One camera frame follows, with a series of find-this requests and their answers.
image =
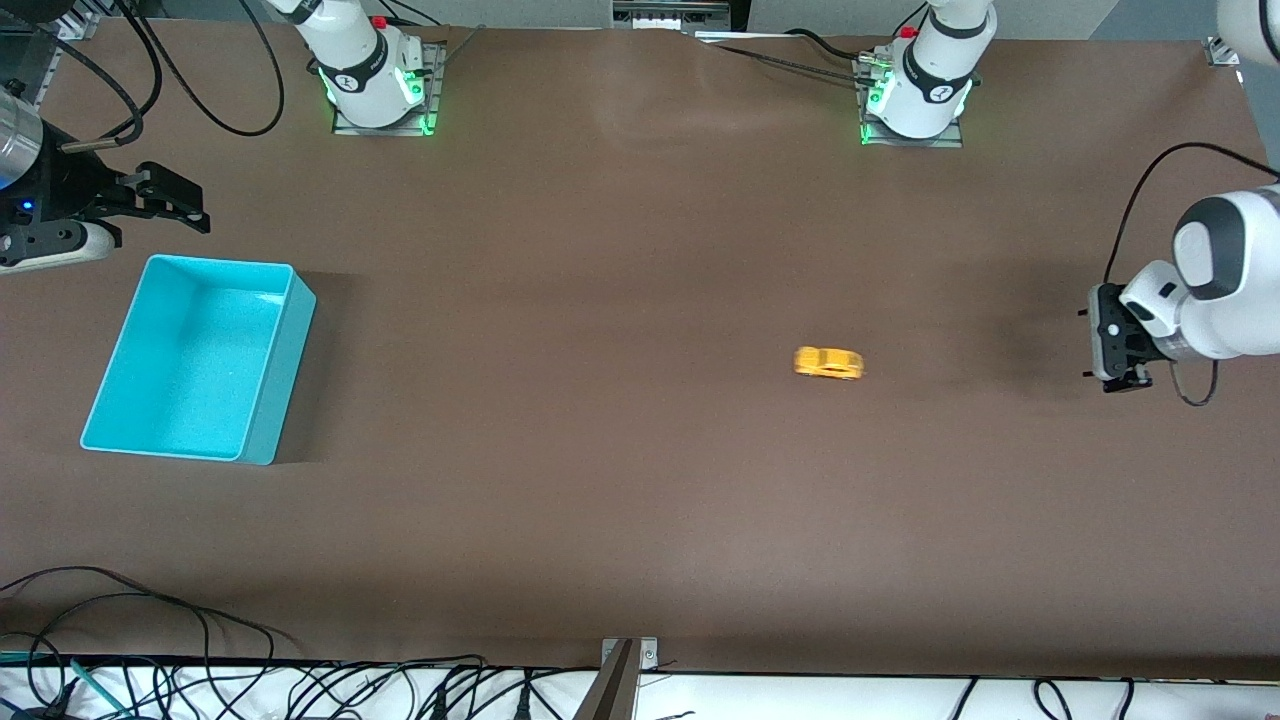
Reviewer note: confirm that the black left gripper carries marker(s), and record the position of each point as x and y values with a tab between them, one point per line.
1138	349

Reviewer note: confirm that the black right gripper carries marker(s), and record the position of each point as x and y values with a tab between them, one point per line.
75	187

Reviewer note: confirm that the yellow beetle toy car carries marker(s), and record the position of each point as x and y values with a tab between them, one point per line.
830	363

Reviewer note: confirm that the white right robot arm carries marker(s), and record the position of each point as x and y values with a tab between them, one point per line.
355	60

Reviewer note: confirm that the turquoise plastic bin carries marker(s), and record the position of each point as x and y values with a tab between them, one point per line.
190	370

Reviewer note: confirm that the aluminium frame profile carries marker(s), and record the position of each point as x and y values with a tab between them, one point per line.
1222	52
82	22

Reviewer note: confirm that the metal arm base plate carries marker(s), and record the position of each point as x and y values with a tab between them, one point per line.
915	143
438	95

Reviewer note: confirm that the metal rail fixture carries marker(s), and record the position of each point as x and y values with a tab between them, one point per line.
670	15

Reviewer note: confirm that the small metal bracket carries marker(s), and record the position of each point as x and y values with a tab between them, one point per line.
648	655

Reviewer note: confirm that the dark grey camera pole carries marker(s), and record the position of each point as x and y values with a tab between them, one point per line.
610	695

